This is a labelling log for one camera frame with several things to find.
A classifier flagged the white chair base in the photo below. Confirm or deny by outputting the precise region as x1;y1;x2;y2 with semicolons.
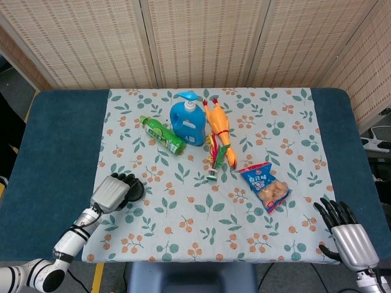
360;126;391;153

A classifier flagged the colourful feather shuttlecock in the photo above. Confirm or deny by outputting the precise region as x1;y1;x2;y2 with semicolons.
203;132;232;181

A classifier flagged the blue detergent pump bottle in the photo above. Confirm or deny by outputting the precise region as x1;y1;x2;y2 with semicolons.
169;91;207;147

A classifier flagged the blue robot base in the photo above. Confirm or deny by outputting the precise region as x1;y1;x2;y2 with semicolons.
126;261;259;293

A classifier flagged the green tea bottle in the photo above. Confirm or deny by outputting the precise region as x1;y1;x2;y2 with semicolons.
139;115;187;156

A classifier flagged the bamboo folding screen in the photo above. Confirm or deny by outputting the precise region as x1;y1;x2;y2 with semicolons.
0;0;391;132

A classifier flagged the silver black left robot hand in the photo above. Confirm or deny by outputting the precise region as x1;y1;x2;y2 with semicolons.
90;172;138;214

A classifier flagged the dark blue table cover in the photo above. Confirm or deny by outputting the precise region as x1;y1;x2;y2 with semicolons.
0;87;391;263

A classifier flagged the blue snack bag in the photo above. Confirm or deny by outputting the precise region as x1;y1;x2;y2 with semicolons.
238;162;293;214

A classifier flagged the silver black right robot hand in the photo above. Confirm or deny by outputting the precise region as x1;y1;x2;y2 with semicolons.
313;197;380;272

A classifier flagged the white floral tablecloth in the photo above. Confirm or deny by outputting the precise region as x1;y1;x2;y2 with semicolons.
81;87;342;264

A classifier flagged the yellow rubber chicken toy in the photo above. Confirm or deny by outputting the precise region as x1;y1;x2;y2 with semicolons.
202;97;238;168

